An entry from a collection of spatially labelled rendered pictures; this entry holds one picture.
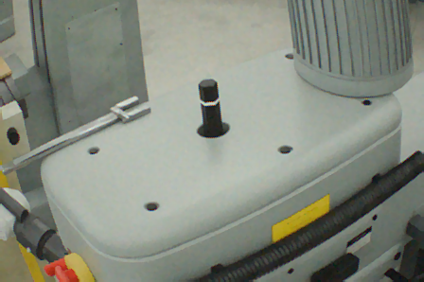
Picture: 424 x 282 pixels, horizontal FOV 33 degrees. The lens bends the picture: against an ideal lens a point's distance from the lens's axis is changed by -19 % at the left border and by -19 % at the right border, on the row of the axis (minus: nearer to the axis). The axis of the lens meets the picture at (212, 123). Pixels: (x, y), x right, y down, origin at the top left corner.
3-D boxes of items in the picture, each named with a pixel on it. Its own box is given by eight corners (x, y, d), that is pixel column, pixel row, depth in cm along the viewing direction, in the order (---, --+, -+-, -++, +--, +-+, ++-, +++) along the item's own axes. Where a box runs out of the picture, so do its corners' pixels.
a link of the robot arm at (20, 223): (24, 260, 151) (-9, 232, 155) (46, 235, 158) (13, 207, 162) (14, 232, 143) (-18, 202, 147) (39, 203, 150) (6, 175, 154)
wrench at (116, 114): (6, 180, 96) (5, 174, 95) (-2, 167, 99) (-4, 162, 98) (150, 112, 107) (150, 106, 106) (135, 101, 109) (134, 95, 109)
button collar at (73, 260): (91, 300, 97) (79, 271, 94) (71, 278, 102) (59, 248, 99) (102, 296, 98) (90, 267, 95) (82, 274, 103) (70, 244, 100)
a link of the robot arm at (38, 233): (66, 292, 150) (26, 261, 154) (89, 269, 156) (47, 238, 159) (58, 263, 141) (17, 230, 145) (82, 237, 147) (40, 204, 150)
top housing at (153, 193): (140, 334, 91) (108, 251, 82) (53, 239, 110) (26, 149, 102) (407, 190, 111) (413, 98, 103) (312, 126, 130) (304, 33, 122)
